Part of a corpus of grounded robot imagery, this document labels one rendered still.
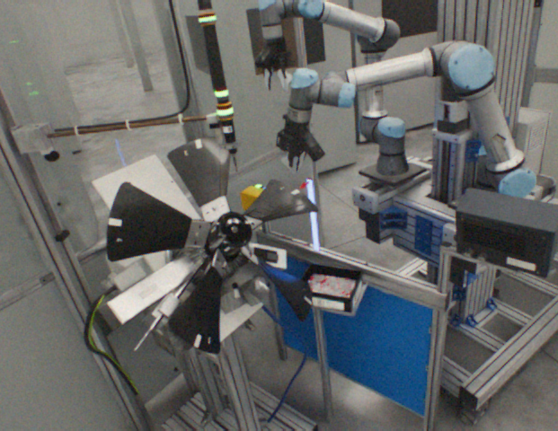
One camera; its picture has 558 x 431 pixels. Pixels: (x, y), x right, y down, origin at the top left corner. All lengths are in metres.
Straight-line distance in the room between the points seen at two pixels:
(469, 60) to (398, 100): 4.14
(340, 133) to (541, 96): 2.30
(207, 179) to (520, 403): 1.81
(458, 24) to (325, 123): 2.71
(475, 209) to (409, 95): 4.32
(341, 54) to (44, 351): 3.50
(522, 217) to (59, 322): 1.73
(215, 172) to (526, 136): 1.33
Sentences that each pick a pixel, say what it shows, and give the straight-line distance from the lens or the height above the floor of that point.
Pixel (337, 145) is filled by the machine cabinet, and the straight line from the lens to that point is 4.49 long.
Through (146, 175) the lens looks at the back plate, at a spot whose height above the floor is 1.32.
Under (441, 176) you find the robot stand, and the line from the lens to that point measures 1.93.
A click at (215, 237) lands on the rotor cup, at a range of 1.26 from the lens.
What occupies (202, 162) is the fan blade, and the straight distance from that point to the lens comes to 1.41.
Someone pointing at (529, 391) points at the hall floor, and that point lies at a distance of 2.46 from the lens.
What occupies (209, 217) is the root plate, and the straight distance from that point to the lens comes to 1.35.
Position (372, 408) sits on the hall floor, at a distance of 2.27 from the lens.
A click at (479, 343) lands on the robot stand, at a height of 0.22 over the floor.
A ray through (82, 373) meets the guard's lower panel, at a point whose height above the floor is 0.48.
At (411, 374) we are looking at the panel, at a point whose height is 0.36.
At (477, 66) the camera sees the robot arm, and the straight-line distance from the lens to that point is 1.33.
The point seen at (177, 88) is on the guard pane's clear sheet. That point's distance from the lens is 2.02.
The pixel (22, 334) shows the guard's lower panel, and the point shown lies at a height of 0.82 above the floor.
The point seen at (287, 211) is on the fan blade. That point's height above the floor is 1.18.
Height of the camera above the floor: 1.85
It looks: 29 degrees down
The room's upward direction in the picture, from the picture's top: 8 degrees counter-clockwise
